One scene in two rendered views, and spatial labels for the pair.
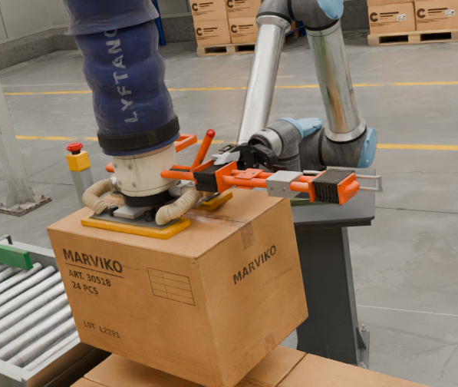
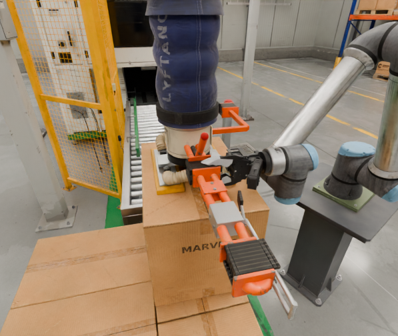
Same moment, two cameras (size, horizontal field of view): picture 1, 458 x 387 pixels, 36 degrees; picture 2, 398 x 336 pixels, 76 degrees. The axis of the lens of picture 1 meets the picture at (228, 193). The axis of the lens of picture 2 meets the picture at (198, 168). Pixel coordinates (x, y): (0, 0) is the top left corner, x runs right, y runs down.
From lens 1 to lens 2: 1.25 m
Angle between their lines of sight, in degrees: 34
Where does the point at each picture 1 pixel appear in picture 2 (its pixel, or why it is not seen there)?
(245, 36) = not seen: outside the picture
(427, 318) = (389, 299)
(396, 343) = (353, 301)
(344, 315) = (322, 270)
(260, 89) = (310, 111)
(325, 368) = (247, 326)
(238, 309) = (181, 267)
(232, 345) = (168, 285)
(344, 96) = not seen: outside the picture
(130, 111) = (167, 93)
